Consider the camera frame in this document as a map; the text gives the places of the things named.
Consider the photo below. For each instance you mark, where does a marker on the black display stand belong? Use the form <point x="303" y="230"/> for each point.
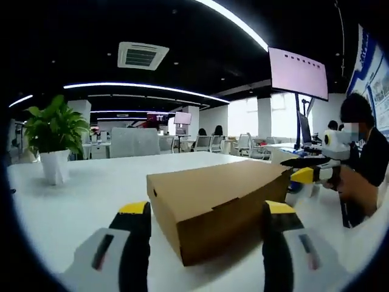
<point x="296" y="121"/>

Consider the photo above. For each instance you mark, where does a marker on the dark monitor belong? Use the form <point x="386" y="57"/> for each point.
<point x="304" y="129"/>

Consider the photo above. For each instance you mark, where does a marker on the small red screen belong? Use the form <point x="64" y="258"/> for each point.
<point x="156" y="117"/>

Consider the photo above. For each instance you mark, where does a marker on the ceiling air conditioner vent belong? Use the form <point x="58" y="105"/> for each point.
<point x="143" y="56"/>

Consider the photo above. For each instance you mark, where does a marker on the white desk partition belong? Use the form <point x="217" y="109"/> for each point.
<point x="135" y="143"/>

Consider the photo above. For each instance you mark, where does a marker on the ceiling light strip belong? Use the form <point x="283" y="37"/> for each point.
<point x="146" y="87"/>
<point x="234" y="24"/>

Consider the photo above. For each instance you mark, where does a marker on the blue white wall poster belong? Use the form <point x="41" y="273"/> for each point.
<point x="364" y="70"/>

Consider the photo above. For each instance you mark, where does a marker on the small pink screen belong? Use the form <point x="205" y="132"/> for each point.
<point x="183" y="118"/>

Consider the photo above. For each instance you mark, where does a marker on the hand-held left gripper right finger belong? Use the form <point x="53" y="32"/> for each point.
<point x="291" y="261"/>

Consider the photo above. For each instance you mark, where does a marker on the large display screen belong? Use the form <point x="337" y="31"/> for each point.
<point x="298" y="74"/>

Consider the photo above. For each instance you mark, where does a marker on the brown cardboard shoe box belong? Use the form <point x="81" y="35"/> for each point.
<point x="218" y="207"/>

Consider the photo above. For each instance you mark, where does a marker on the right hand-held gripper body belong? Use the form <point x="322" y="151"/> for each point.
<point x="337" y="146"/>

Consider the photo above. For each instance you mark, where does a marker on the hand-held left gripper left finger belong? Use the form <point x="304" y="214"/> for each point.
<point x="118" y="261"/>

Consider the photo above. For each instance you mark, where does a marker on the white office chair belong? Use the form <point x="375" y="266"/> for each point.
<point x="203" y="143"/>
<point x="217" y="144"/>
<point x="244" y="146"/>

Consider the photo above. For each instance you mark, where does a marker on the green plant in white pot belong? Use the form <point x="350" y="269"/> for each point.
<point x="54" y="127"/>

